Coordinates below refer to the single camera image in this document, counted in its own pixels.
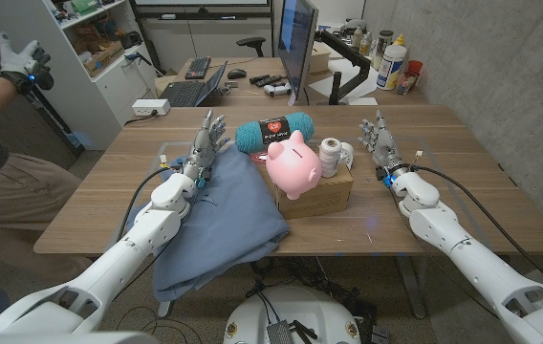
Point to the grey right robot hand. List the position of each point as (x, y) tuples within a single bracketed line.
[(385, 145)]

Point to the person's white gloved hand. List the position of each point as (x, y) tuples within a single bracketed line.
[(13, 59)]

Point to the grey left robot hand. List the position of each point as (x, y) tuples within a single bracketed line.
[(202, 148)]

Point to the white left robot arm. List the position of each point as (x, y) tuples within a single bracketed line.
[(123, 258)]

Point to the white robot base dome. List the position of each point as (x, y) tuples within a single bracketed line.
[(295, 306)]

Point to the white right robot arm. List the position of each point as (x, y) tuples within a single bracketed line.
[(467, 258)]

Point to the teal yarn skein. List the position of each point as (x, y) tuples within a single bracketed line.
[(252, 136)]

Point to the blue hoodie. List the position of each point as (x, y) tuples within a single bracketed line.
[(233, 215)]

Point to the pink plastic piggy bank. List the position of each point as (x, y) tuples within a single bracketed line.
[(295, 167)]

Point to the white tape roll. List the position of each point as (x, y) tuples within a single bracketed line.
[(348, 154)]

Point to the white twine spool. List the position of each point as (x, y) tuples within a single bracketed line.
[(330, 157)]

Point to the pink flat packet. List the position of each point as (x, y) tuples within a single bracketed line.
[(258, 157)]

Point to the black laptop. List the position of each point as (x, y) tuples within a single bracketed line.
[(185, 93)]

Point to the clear glass cup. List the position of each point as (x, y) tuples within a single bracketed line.
[(405, 82)]

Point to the white power strip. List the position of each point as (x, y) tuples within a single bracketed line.
[(149, 107)]

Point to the white paper sheets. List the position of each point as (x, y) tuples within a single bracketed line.
[(362, 79)]

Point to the wooden office desk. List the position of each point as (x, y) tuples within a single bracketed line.
[(252, 98)]

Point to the white wipes canister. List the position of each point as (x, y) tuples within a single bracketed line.
[(390, 67)]

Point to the white shelf cabinet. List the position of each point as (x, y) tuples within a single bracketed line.
[(85, 95)]

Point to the black keyboard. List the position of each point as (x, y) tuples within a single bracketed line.
[(198, 68)]

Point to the black computer mouse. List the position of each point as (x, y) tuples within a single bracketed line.
[(236, 74)]

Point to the brown cardboard box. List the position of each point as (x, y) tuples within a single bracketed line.
[(319, 198)]

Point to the red cup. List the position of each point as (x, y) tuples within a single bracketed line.
[(415, 66)]

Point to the green shelf box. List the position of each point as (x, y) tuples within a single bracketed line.
[(83, 6)]

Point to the black remote control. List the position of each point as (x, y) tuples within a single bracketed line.
[(274, 80), (258, 79)]

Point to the open cardboard shelf box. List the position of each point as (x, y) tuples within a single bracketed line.
[(104, 57)]

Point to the white game controller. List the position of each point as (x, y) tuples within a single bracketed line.
[(277, 89)]

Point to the dark lidded jar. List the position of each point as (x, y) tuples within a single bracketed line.
[(382, 45)]

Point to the yellow capped bottle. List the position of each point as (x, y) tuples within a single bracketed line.
[(399, 40)]

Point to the small tan desk box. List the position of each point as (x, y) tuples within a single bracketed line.
[(320, 58)]

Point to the small pale bottle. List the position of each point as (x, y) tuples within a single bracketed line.
[(357, 37)]

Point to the black office chair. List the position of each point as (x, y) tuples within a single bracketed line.
[(251, 44)]

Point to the person in khaki trousers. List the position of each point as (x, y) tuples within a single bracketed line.
[(13, 191)]

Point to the black computer monitor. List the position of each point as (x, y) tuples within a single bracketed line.
[(295, 43)]

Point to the grey table leg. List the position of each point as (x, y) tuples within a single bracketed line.
[(412, 286)]

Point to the metal grille box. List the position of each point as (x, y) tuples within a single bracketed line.
[(279, 333)]

